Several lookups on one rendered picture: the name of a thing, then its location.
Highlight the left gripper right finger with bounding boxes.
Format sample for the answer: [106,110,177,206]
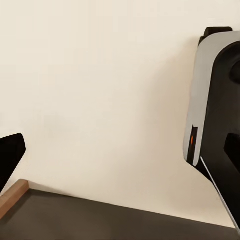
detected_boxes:
[224,133,240,173]

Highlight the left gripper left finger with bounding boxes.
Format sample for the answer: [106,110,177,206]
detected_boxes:
[0,133,26,193]

